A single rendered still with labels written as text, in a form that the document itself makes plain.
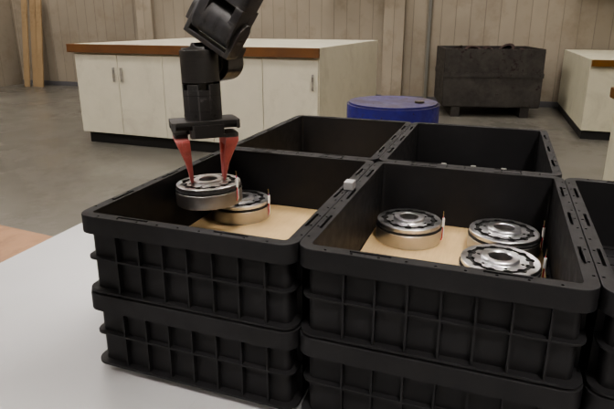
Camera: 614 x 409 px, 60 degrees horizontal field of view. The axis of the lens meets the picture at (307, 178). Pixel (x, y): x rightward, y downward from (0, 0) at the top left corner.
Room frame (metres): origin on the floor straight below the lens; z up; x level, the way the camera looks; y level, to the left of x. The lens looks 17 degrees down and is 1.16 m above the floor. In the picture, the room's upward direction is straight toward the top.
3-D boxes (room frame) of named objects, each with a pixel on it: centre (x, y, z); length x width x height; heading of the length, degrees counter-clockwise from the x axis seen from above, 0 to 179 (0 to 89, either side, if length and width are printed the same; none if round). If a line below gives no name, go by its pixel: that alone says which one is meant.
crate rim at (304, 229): (0.77, 0.09, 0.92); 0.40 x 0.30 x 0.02; 160
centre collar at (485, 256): (0.65, -0.26, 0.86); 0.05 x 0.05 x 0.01
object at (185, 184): (0.81, 0.16, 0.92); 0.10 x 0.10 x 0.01
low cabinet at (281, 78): (5.74, 0.74, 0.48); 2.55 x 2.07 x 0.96; 69
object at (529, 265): (0.65, -0.26, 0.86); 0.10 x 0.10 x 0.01
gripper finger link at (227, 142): (0.81, 0.15, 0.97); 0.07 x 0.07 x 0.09; 18
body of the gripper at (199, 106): (0.81, 0.16, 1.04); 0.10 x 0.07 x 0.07; 108
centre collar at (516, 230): (0.75, -0.30, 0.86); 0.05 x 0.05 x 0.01
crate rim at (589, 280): (0.67, -0.20, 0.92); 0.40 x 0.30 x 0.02; 160
